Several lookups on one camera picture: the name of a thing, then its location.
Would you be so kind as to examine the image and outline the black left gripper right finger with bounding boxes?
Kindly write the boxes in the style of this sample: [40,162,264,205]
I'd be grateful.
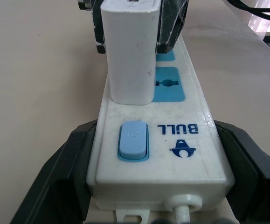
[215,119,270,224]

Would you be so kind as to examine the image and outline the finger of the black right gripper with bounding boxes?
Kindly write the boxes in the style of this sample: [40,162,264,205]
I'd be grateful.
[77,0,107,55]
[156,0,189,55]

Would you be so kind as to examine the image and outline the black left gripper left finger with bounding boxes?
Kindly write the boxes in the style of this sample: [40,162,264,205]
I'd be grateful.
[8,119,98,224]

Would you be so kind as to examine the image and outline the white charger block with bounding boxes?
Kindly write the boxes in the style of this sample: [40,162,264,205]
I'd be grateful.
[101,0,161,105]

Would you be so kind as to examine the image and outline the white power strip blue sockets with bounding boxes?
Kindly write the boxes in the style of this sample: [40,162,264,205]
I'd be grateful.
[86,35,237,224]

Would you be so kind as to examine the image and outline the white power strip cord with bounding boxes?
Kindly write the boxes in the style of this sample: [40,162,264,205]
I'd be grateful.
[169,195,205,224]

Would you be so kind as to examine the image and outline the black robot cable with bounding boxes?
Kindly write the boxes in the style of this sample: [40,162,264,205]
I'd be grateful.
[242,0,270,24]
[225,0,270,13]

